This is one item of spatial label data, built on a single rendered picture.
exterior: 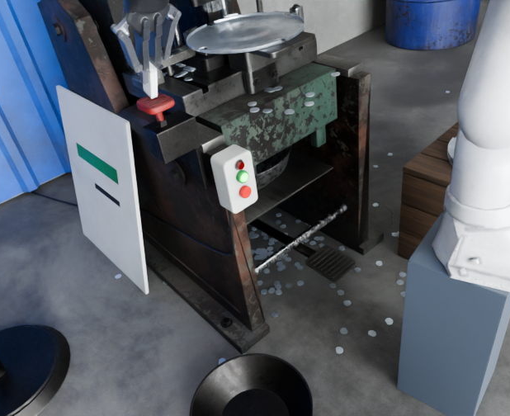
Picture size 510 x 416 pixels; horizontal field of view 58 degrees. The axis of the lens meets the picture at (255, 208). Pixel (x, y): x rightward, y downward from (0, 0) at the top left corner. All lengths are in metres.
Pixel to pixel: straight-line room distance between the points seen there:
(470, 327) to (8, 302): 1.47
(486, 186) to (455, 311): 0.28
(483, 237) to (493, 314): 0.15
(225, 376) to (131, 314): 0.44
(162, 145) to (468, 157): 0.57
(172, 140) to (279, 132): 0.33
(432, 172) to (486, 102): 0.71
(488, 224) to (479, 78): 0.27
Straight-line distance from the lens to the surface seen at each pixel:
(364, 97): 1.33
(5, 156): 2.35
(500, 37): 0.73
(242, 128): 1.11
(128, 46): 0.86
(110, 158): 1.50
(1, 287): 1.95
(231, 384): 1.31
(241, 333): 1.39
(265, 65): 1.19
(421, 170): 1.40
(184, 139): 0.99
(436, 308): 1.02
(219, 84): 1.15
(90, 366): 1.51
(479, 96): 0.71
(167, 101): 0.95
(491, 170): 0.83
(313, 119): 1.28
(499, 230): 0.90
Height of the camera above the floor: 1.11
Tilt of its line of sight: 37 degrees down
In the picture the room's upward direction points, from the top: 10 degrees counter-clockwise
